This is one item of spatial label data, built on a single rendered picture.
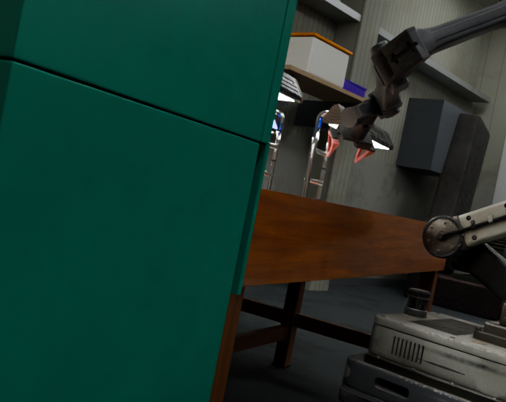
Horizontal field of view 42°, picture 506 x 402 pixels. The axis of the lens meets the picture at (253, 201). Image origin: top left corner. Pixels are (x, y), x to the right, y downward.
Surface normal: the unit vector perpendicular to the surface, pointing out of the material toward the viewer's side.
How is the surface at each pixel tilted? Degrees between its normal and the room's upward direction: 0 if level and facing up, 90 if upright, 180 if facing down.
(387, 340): 90
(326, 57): 90
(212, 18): 90
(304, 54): 90
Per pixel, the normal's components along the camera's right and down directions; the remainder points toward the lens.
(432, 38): 0.27, -0.25
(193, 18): 0.86, 0.18
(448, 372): -0.63, -0.11
